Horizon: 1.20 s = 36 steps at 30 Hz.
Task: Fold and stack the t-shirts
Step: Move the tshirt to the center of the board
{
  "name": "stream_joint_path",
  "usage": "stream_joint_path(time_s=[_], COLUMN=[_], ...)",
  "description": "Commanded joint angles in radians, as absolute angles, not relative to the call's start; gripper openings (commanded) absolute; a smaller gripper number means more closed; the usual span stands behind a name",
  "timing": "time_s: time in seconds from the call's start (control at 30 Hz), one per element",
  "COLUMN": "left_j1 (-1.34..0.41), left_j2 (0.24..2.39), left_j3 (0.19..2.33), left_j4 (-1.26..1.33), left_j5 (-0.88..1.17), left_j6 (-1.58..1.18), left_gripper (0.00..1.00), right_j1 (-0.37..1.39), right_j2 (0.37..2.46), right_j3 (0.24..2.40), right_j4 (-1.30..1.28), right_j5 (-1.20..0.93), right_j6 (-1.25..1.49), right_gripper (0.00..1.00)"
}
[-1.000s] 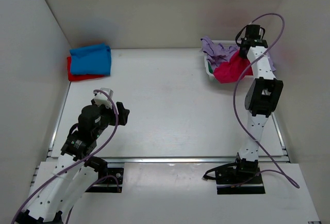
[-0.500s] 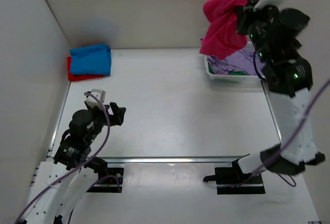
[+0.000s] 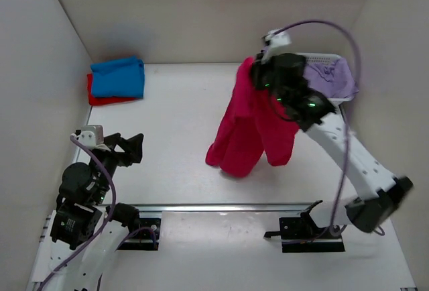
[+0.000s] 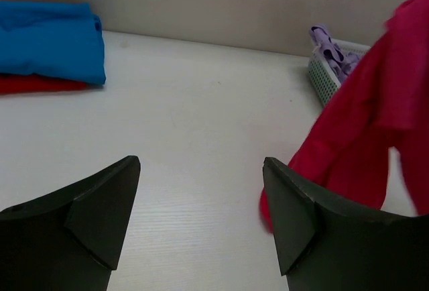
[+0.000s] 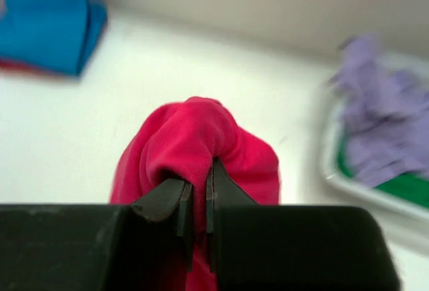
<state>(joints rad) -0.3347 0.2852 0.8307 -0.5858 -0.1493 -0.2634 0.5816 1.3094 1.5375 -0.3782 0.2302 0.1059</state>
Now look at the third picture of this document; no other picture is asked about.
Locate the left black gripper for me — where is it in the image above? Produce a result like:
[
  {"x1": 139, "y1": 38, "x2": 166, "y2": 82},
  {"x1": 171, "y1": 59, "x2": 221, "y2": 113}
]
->
[{"x1": 92, "y1": 125, "x2": 147, "y2": 194}]

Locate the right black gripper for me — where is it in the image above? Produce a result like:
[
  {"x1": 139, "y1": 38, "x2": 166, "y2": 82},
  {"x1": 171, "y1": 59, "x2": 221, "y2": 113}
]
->
[{"x1": 249, "y1": 52, "x2": 288, "y2": 108}]

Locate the magenta t shirt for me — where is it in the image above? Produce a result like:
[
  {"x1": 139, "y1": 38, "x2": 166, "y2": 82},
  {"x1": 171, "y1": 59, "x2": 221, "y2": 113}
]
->
[{"x1": 205, "y1": 57, "x2": 300, "y2": 178}]

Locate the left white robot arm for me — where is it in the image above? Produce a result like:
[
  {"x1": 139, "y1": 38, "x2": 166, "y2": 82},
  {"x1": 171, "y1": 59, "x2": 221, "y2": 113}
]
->
[{"x1": 38, "y1": 127, "x2": 144, "y2": 290}]

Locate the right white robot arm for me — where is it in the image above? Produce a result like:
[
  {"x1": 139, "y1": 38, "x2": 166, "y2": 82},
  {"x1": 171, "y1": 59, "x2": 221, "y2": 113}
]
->
[{"x1": 250, "y1": 52, "x2": 413, "y2": 239}]

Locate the white plastic laundry basket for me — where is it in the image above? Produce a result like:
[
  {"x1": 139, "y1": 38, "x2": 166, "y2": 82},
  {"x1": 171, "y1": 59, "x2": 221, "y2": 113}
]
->
[{"x1": 299, "y1": 53, "x2": 359, "y2": 105}]

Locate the lavender t shirt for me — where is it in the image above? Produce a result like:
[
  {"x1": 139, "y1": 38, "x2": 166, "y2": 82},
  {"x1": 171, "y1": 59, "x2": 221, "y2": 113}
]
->
[{"x1": 304, "y1": 58, "x2": 359, "y2": 99}]

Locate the folded red t shirt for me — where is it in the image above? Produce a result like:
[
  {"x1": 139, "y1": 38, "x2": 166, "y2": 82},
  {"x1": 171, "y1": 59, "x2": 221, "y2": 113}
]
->
[{"x1": 86, "y1": 73, "x2": 137, "y2": 107}]

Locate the folded blue t shirt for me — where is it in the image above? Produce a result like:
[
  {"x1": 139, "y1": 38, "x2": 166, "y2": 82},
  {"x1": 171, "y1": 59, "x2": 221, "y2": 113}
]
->
[{"x1": 90, "y1": 56, "x2": 145, "y2": 99}]

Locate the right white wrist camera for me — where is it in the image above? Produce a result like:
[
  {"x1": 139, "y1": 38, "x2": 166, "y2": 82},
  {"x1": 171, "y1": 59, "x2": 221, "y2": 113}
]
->
[{"x1": 261, "y1": 30, "x2": 292, "y2": 64}]

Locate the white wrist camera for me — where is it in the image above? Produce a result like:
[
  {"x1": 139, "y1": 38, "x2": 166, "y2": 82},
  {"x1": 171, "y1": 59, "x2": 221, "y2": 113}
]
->
[
  {"x1": 261, "y1": 30, "x2": 292, "y2": 64},
  {"x1": 72, "y1": 125, "x2": 104, "y2": 149}
]

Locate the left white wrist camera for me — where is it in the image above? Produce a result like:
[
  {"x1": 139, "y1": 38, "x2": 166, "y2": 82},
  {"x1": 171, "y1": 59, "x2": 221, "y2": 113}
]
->
[{"x1": 72, "y1": 125, "x2": 104, "y2": 149}]

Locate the aluminium rail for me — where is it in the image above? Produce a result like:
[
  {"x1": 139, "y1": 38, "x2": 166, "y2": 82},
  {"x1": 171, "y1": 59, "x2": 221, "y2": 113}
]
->
[{"x1": 133, "y1": 202, "x2": 311, "y2": 213}]

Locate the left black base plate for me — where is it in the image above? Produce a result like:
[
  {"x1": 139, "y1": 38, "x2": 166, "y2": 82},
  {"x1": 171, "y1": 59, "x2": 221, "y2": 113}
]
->
[{"x1": 117, "y1": 213, "x2": 162, "y2": 251}]

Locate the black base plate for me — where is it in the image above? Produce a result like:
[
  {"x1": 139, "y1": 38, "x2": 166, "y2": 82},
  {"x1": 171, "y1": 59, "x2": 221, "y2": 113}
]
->
[
  {"x1": 117, "y1": 213, "x2": 162, "y2": 251},
  {"x1": 263, "y1": 217, "x2": 345, "y2": 253}
]

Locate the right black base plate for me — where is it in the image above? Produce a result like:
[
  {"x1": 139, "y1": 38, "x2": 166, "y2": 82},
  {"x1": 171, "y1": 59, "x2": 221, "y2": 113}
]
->
[{"x1": 263, "y1": 217, "x2": 345, "y2": 253}]

